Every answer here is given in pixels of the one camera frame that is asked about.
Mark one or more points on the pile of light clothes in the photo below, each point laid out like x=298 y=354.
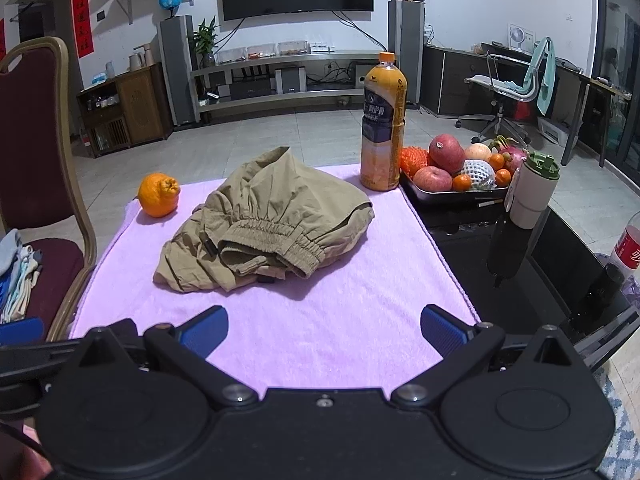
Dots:
x=17 y=275

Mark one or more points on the grey television stand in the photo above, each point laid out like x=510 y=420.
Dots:
x=320 y=56

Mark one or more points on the white office chair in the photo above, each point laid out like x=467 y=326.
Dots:
x=492 y=85

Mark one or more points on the blue globe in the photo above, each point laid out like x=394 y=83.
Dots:
x=170 y=1

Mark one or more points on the metal fruit tray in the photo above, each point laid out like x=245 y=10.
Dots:
x=450 y=199

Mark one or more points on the bumpy mandarin orange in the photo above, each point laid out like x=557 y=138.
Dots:
x=159 y=196

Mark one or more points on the pink towel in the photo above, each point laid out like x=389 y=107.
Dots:
x=325 y=320

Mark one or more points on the dark desk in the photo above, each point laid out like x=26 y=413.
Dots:
x=595 y=85

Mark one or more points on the fruit in white foam net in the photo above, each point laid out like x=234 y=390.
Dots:
x=477 y=174

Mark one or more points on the black receiver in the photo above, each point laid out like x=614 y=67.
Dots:
x=252 y=91

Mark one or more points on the small orange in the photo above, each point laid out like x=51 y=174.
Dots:
x=496 y=161
x=462 y=183
x=503 y=177

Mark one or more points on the small red apple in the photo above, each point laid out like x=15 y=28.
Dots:
x=432 y=180

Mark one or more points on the spiky orange fruit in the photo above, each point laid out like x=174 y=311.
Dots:
x=414 y=161

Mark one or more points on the white desk fan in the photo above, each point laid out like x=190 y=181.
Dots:
x=521 y=37

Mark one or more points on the potted plant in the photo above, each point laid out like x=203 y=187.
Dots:
x=205 y=40

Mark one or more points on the white kettle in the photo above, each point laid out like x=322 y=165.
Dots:
x=136 y=61

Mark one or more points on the clear storage box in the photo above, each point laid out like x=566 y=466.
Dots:
x=292 y=48
x=261 y=51
x=232 y=54

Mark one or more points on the red soda bottle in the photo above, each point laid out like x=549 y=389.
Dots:
x=627 y=250

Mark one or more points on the white box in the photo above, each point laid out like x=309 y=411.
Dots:
x=552 y=132

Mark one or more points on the wooden cabinet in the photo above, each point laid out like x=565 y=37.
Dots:
x=140 y=105

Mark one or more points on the red padded chair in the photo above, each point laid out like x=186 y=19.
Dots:
x=30 y=135

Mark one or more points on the grey subwoofer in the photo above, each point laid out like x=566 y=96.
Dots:
x=361 y=75

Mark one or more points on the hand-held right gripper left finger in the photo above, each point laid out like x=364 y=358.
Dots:
x=205 y=331

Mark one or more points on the khaki pants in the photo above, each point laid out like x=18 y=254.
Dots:
x=280 y=210

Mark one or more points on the grey tower speaker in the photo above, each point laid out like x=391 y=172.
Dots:
x=406 y=50
x=177 y=70

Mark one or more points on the green towel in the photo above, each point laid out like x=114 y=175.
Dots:
x=546 y=75

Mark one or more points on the dark sideboard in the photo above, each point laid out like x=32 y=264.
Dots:
x=450 y=80

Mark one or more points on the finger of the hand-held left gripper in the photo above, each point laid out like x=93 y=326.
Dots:
x=20 y=331
x=35 y=357

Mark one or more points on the white tumbler with green lid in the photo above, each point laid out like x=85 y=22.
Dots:
x=530 y=195

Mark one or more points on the yellow apple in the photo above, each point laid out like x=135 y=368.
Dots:
x=477 y=152

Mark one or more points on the person's left forearm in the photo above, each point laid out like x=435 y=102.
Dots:
x=15 y=465

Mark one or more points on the dragon fruit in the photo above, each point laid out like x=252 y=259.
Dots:
x=512 y=156

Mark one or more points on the silver speaker box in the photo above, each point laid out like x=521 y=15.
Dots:
x=291 y=81

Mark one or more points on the large red apple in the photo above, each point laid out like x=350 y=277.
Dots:
x=446 y=154

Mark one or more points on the orange juice bottle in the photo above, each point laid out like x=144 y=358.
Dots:
x=382 y=150

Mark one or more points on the red paper banner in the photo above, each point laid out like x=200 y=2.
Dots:
x=82 y=10

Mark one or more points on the patterned rug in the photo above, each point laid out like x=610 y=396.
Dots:
x=622 y=425

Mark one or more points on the glass door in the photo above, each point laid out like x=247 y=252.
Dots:
x=620 y=35

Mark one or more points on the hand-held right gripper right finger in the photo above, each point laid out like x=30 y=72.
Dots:
x=442 y=331

